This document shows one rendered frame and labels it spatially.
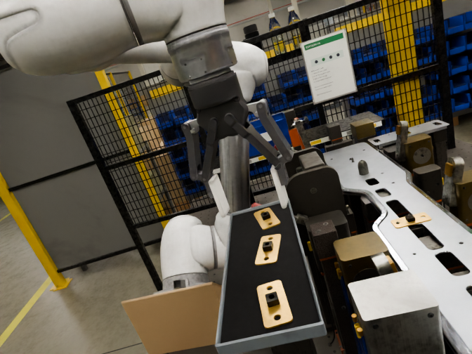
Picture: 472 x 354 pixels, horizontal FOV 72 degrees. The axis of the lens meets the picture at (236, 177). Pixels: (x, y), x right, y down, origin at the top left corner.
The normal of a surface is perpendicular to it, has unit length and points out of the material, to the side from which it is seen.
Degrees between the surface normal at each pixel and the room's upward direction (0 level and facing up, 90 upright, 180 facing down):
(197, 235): 46
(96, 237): 90
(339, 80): 90
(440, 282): 0
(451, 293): 0
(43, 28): 98
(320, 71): 90
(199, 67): 90
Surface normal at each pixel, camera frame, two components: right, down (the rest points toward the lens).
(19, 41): -0.03, 0.58
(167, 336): -0.07, 0.36
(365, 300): -0.30, -0.90
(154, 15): 0.18, 0.70
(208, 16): 0.55, 0.30
